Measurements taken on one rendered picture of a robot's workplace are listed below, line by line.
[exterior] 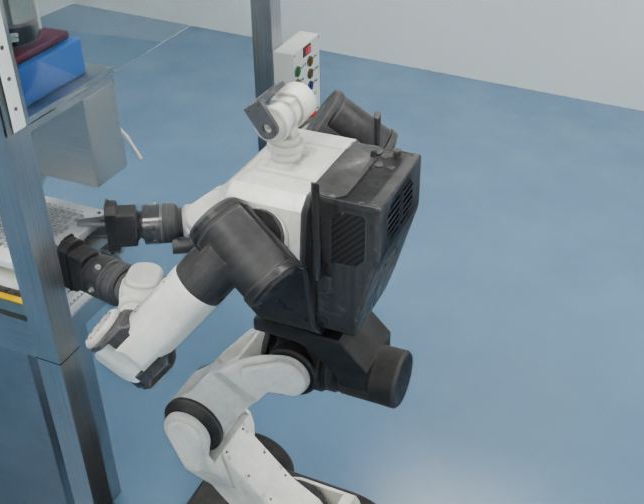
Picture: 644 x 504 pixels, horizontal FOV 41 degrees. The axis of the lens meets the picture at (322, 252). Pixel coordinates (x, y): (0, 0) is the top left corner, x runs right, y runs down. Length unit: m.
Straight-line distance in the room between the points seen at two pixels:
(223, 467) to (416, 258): 1.67
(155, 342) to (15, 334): 0.63
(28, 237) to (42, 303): 0.15
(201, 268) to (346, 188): 0.27
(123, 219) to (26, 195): 0.34
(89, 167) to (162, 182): 2.17
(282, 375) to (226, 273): 0.40
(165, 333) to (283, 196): 0.28
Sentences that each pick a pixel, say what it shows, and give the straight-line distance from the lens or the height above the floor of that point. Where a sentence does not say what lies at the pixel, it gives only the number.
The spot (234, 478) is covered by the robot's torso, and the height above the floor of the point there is 0.43.
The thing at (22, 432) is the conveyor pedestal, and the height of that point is 0.39.
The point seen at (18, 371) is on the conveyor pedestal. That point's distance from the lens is 2.11.
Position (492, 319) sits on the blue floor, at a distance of 3.14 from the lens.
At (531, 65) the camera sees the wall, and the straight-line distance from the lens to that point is 4.91.
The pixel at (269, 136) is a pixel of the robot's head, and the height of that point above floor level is 1.32.
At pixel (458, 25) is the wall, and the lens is 4.97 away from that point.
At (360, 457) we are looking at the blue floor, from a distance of 2.62.
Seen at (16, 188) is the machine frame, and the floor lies 1.20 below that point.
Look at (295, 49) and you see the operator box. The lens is 2.34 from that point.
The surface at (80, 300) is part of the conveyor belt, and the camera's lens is 1.93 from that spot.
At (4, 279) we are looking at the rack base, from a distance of 1.89.
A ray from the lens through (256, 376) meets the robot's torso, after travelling 1.68.
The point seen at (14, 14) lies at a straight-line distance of 1.51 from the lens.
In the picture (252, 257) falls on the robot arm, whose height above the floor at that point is 1.22.
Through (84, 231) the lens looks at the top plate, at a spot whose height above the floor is 0.95.
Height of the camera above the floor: 1.94
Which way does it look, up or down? 34 degrees down
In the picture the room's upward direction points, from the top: 1 degrees counter-clockwise
